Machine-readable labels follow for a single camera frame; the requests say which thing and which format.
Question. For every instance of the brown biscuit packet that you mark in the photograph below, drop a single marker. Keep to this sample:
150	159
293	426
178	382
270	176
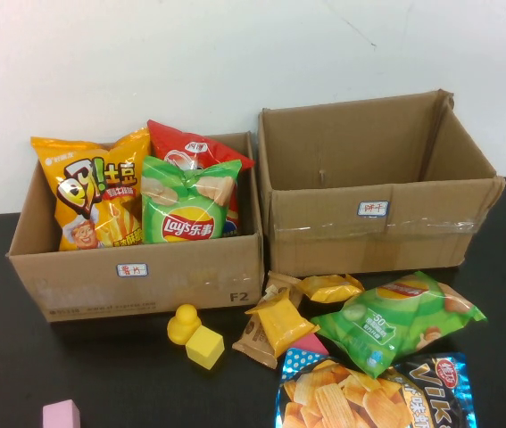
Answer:
252	341

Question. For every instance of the blue black Vik chips bag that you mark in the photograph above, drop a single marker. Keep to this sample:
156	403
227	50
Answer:
333	397

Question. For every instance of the orange potato sticks bag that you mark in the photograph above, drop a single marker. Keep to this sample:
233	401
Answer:
96	196

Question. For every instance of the yellow foam cube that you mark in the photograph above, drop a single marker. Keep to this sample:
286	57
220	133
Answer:
204	348

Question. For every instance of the yellow biscuit packet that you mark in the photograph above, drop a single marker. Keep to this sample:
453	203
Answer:
284	325

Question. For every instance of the white label with red writing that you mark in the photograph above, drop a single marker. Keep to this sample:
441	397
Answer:
132	270
373	208

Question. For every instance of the light pink foam cube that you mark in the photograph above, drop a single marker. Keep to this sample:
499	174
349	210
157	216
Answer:
60	415

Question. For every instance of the crumpled yellow snack packet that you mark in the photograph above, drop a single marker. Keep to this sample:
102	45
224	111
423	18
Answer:
330	287

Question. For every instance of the green cucumber Lay's chips bag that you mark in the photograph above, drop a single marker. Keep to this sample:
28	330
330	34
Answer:
391	325

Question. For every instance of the magenta foam cube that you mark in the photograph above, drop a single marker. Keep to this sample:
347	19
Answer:
312	345

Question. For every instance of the taped cardboard box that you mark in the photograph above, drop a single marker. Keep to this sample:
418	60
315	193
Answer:
324	241

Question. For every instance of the cardboard box with F2 print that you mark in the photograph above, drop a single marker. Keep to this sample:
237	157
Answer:
78	290

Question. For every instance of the red shrimp chips bag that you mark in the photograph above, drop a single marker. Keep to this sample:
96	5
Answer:
181	138

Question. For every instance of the yellow rubber duck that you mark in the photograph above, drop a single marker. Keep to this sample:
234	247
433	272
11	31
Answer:
183	325

